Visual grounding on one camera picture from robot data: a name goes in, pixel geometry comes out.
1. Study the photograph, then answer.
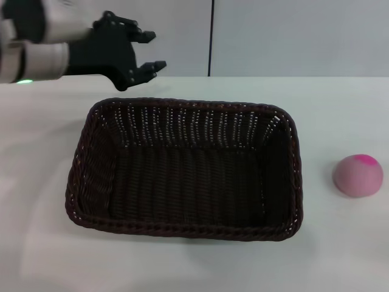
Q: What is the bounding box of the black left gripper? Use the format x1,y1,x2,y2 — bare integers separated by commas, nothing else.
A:
65,10,167,92

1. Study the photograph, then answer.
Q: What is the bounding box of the pink round bun toy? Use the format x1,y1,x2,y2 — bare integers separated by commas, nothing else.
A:
333,154,384,199

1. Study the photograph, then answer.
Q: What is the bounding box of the black woven rectangular basket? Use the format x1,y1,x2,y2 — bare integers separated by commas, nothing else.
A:
64,97,304,242

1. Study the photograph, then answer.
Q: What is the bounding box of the black vertical wall strip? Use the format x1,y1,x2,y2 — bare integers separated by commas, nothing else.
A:
207,0,216,77

